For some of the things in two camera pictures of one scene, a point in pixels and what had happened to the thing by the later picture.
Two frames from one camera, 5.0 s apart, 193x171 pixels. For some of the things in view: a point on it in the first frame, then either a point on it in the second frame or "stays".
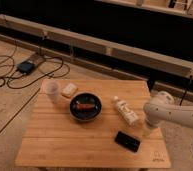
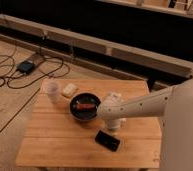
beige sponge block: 69,90 stays
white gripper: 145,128 to 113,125
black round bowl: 85,106 stays
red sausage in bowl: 85,106 stays
